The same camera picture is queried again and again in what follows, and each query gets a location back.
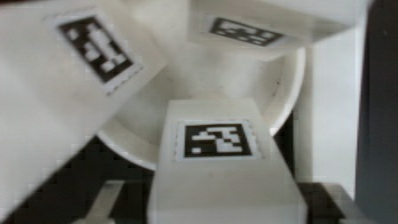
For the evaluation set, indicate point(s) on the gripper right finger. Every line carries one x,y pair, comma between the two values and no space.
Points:
332,206

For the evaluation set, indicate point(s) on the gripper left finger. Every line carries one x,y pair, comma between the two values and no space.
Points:
99,214

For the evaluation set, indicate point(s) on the white stool leg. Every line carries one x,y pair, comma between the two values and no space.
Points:
79,60
262,28
223,181

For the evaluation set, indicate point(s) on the white round stool seat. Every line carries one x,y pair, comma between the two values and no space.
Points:
207,74

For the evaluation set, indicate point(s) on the white U-shaped fence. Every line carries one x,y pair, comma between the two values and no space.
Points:
326,117

